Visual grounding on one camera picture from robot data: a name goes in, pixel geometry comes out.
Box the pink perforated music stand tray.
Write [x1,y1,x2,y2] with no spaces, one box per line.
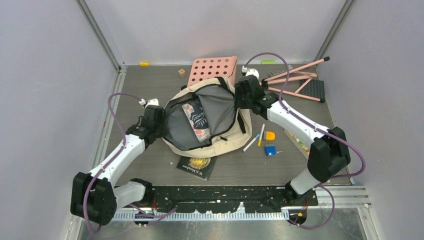
[187,56,238,87]

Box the white blue marker pen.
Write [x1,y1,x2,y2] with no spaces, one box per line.
[241,133,260,153]

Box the dark grey lego baseplate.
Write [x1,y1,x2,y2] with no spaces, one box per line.
[298,79,326,103]

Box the beige canvas backpack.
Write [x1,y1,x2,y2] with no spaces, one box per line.
[161,76,253,158]

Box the floral little women book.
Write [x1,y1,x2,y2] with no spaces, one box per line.
[181,100,211,143]

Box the yellow block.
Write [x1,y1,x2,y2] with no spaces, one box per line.
[139,62,150,67]

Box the grey lego strip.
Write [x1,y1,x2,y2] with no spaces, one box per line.
[267,64,293,78]

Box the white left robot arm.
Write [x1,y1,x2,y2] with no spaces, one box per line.
[70,104,165,226]

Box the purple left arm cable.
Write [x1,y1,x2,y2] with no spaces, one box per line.
[82,92,178,233]

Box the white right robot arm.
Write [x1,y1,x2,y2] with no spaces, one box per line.
[235,75,351,205]

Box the orange yellow eraser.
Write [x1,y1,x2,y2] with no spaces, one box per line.
[263,131,276,142]

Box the orange treehouse book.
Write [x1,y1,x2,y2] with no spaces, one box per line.
[284,130,310,159]

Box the green block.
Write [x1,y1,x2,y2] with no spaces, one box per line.
[261,60,275,65]

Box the blue eraser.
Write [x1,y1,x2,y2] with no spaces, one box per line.
[264,144,277,157]

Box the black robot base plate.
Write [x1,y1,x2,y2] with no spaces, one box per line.
[134,185,318,214]

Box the small wooden cube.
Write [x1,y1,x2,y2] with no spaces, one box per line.
[178,69,186,78]

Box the black moon and sixpence book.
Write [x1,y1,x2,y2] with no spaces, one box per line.
[176,156,217,181]

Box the pink folding tripod stand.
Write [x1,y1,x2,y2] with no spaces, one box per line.
[265,56,331,103]

